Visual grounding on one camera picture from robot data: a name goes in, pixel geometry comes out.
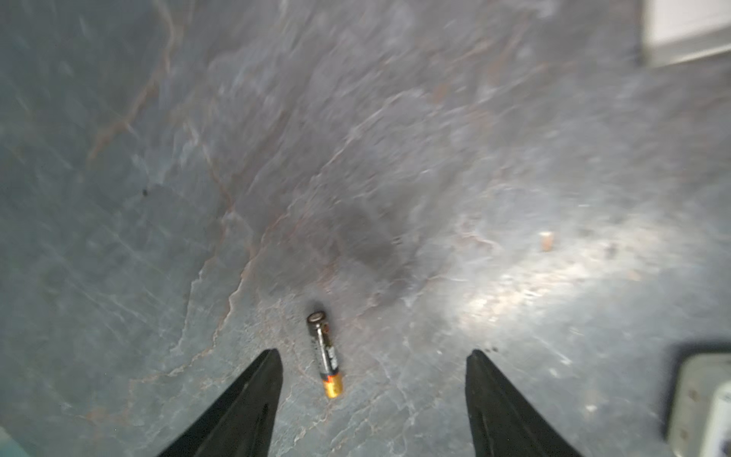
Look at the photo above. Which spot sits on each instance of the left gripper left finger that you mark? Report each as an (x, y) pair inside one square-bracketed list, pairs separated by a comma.
[(241, 420)]

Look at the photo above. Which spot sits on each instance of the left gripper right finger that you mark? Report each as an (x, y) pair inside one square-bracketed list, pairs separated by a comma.
[(502, 421)]

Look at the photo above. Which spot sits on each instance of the small dark battery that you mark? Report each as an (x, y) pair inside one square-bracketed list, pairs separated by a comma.
[(326, 357)]

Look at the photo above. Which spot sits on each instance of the white remote control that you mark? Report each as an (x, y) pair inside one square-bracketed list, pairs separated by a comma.
[(677, 31)]

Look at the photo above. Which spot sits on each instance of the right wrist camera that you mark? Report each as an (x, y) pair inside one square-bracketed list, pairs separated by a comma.
[(699, 423)]

